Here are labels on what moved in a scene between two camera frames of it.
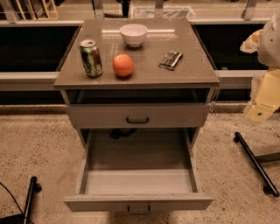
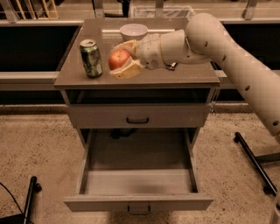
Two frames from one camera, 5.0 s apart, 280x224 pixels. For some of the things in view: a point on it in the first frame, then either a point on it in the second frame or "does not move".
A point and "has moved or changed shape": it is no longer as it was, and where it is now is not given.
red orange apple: (122, 65) has moved or changed shape
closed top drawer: (140, 115) does not move
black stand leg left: (33, 187) does not move
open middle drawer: (138, 171) does not move
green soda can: (91, 58) does not move
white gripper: (269, 46) to (149, 52)
